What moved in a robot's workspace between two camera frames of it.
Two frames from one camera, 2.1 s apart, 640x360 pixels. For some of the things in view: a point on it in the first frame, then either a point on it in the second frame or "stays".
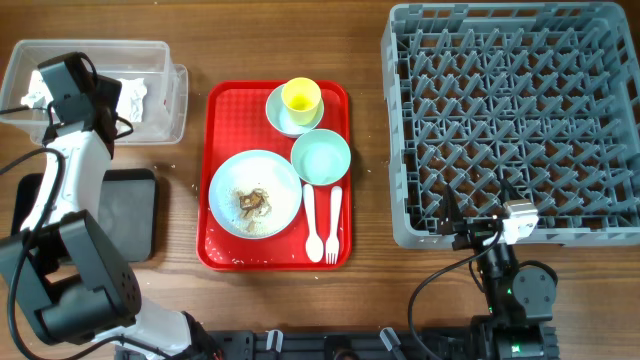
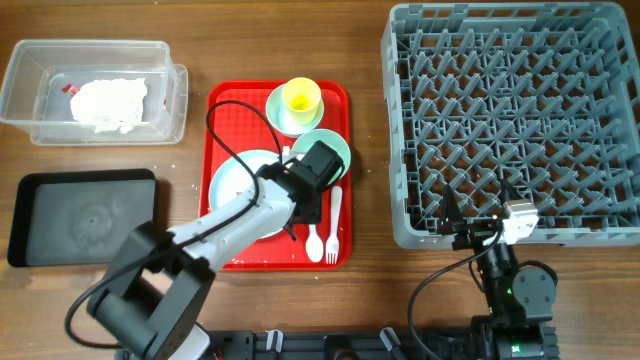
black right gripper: x=473 y=232 stays
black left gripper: x=108 y=88 to x=314 y=212
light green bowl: x=320 y=157 stays
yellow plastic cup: x=301 y=97 stays
